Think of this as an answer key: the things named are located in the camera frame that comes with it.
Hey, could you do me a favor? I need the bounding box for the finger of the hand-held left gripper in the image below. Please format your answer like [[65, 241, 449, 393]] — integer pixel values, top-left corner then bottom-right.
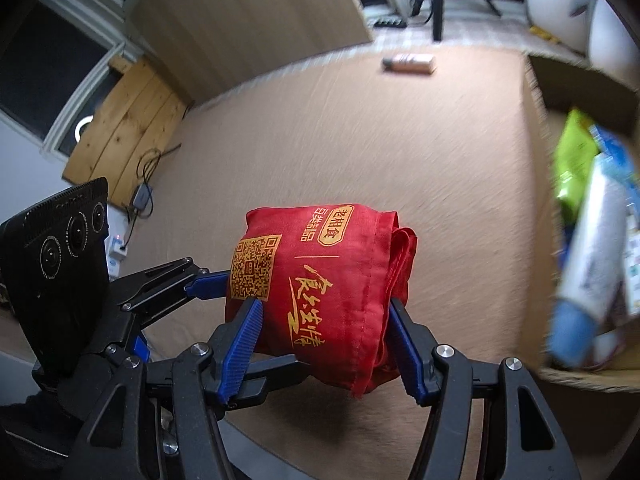
[[112, 257, 232, 333], [230, 354, 312, 407]]

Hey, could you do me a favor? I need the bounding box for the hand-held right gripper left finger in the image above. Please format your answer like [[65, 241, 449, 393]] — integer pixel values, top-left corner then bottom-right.
[[60, 299, 264, 480]]

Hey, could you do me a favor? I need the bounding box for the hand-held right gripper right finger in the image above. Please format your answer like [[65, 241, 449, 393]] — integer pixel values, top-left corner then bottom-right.
[[387, 297, 581, 480]]

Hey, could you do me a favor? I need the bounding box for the red cloth bag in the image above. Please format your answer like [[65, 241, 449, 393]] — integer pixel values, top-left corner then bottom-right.
[[222, 203, 418, 401]]

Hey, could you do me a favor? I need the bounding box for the white tube with blue cap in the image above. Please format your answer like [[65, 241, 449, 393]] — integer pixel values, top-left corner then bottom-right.
[[547, 152, 631, 368]]

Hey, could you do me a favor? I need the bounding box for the patterned tissue pack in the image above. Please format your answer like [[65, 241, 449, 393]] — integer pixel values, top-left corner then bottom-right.
[[620, 220, 640, 311]]

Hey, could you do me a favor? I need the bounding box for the green tube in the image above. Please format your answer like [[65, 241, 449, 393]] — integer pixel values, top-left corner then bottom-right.
[[552, 108, 601, 216]]

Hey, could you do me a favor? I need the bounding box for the blue snack packet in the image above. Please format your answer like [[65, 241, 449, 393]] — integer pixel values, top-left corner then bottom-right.
[[587, 125, 640, 186]]

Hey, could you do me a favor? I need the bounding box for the cardboard box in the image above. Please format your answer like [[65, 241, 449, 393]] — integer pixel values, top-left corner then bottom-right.
[[525, 54, 640, 395]]

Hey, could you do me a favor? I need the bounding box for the white power socket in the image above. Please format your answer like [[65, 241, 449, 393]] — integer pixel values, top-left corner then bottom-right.
[[106, 235, 128, 278]]

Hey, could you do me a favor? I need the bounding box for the light wooden board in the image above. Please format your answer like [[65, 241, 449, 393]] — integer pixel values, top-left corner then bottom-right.
[[125, 0, 373, 106]]

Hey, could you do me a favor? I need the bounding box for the small white bottle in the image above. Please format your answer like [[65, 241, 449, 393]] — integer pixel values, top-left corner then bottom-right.
[[382, 52, 437, 75]]

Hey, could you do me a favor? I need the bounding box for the black tripod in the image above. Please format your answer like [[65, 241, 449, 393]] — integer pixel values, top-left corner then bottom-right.
[[410, 0, 503, 42]]

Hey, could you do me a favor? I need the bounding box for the small penguin plush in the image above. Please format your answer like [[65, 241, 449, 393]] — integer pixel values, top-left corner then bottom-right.
[[587, 0, 640, 86]]

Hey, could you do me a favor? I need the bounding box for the large penguin plush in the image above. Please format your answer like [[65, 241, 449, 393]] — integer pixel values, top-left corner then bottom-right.
[[505, 0, 598, 56]]

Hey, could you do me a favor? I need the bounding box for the black charger cable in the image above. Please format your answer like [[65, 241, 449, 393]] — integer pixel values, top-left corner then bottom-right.
[[122, 145, 182, 256]]

